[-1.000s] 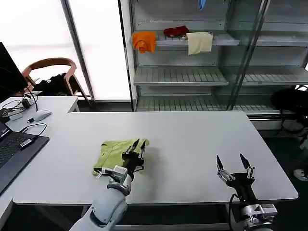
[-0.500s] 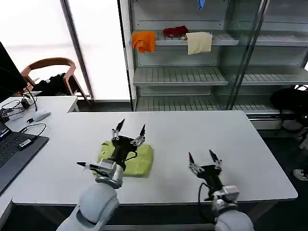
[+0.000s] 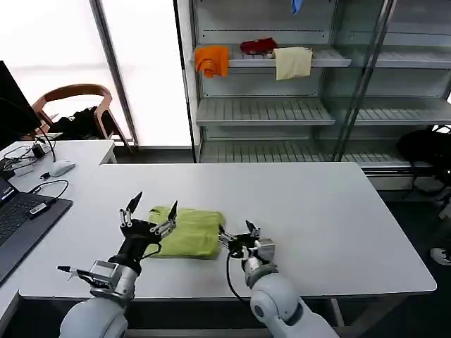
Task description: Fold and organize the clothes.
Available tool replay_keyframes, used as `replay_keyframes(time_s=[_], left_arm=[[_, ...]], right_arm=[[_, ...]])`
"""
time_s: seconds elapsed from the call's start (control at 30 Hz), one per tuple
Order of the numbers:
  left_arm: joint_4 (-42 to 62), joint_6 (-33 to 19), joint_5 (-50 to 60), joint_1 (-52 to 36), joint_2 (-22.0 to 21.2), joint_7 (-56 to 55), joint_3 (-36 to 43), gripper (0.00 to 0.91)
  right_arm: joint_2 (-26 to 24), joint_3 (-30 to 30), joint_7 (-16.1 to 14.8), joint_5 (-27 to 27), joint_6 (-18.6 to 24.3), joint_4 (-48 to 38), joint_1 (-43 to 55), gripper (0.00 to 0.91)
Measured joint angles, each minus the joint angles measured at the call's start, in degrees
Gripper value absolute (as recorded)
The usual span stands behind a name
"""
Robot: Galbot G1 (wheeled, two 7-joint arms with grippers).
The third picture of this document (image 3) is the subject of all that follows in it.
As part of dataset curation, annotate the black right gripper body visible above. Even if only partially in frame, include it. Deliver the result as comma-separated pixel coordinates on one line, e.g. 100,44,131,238
227,232,262,261

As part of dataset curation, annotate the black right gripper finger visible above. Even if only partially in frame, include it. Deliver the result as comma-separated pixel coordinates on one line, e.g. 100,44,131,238
245,219,262,244
217,223,238,248

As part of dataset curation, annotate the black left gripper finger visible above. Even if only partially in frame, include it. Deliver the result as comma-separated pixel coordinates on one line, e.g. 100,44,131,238
118,191,144,230
150,200,179,236

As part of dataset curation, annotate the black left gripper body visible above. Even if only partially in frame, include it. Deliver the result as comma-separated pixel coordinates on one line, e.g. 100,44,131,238
108,218,163,273

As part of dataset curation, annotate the light green t-shirt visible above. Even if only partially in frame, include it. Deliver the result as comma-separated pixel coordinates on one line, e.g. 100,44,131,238
144,206,226,261

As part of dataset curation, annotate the white computer mouse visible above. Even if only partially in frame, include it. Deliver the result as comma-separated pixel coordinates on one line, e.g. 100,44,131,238
49,159,77,178

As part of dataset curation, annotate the black clothing on chair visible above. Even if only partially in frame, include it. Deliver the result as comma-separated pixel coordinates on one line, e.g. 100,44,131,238
52,106,106,141

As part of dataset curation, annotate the wooden chair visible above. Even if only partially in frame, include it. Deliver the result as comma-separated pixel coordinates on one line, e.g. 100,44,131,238
31,83,137,156

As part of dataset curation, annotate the dark grey laptop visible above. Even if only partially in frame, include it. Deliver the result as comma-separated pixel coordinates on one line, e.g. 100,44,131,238
0,175,74,284

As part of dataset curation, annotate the metal shelf rack with clothes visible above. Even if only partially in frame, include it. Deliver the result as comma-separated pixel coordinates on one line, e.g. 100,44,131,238
173,0,451,191

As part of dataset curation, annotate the black computer monitor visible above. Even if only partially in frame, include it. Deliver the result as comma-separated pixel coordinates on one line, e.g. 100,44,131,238
0,59,42,151

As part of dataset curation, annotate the person's shoe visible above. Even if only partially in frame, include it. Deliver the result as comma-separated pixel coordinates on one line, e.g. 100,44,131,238
430,246,451,267

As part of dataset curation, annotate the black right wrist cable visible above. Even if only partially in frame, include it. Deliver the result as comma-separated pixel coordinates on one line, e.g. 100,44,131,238
225,246,255,304

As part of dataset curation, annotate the black looped laptop cable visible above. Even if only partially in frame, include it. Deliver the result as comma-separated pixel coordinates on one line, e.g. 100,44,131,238
29,180,70,208

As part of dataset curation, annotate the black monitor cable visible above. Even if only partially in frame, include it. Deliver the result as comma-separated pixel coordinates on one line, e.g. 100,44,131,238
33,121,58,164

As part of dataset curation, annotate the grey cable bundle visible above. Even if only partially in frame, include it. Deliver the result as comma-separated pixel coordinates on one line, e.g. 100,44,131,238
0,144,36,170

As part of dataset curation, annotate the grey metal window post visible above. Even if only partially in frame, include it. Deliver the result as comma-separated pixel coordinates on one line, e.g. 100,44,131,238
87,0,140,146

